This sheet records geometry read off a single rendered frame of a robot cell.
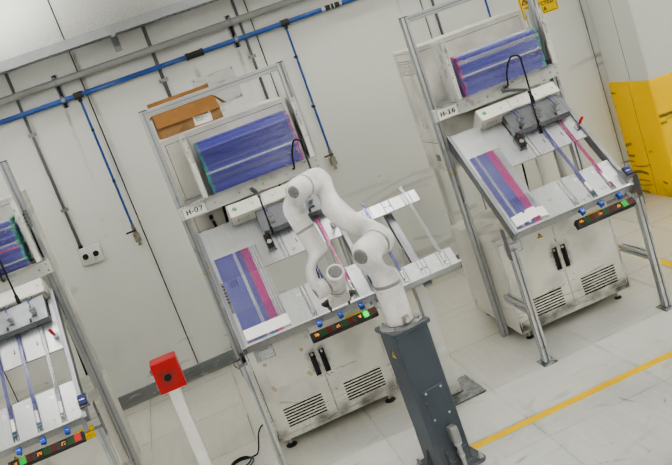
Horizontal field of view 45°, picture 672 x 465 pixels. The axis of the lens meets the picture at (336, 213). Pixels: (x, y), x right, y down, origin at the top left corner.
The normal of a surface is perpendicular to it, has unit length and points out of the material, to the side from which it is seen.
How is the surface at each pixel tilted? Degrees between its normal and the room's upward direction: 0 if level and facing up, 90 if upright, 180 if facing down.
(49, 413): 47
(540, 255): 90
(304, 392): 90
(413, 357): 90
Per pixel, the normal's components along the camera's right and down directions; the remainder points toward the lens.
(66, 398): -0.05, -0.54
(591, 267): 0.24, 0.13
